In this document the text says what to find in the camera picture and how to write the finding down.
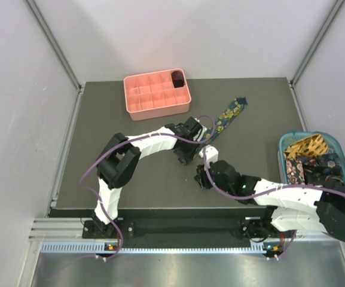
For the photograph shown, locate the aluminium frame post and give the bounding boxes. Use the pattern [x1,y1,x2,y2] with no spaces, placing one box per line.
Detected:
[22,0,82,90]
[290,0,345,86]

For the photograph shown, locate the pink floral dark tie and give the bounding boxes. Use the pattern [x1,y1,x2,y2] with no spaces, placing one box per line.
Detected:
[286,159,305,184]

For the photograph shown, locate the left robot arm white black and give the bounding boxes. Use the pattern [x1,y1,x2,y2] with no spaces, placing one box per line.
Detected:
[92,117,214,237]

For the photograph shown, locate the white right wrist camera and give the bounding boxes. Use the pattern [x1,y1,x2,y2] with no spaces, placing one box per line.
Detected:
[199,145,219,166]

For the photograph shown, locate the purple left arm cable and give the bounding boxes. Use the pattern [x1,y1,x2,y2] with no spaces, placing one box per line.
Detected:
[79,114,216,260]

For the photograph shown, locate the slotted grey cable duct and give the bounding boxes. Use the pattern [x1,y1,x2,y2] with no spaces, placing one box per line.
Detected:
[41,242,279,254]

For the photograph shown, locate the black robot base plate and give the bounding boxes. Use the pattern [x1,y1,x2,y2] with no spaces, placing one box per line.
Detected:
[82,207,292,242]

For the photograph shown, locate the orange patterned tie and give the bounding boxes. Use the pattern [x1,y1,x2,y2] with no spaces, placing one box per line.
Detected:
[283,133,329,159]

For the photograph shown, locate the left aluminium frame post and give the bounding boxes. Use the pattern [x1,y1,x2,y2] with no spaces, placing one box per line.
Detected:
[22,0,82,90]

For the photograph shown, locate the dark floral navy tie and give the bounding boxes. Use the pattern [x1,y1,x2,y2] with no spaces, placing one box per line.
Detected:
[297,153,343,182]

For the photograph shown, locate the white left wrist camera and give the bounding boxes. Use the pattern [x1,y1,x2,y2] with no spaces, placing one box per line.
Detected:
[197,126,212,143]

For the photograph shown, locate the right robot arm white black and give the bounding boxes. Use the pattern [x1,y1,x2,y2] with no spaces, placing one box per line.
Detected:
[194,160,345,242]

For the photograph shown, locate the blue yellow floral tie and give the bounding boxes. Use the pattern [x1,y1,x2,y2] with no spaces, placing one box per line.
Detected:
[179,97,248,165]

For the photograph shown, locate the pink compartment organizer box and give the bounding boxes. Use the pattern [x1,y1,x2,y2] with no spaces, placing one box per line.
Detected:
[123,68,191,121]

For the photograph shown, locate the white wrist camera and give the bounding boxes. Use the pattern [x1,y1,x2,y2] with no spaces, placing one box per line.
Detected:
[199,145,219,166]
[197,126,212,143]

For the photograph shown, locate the rolled red blue tie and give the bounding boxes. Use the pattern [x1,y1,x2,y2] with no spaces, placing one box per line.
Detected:
[171,70,185,88]

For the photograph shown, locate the right aluminium frame post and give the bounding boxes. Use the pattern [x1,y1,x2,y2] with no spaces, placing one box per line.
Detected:
[290,0,345,86]

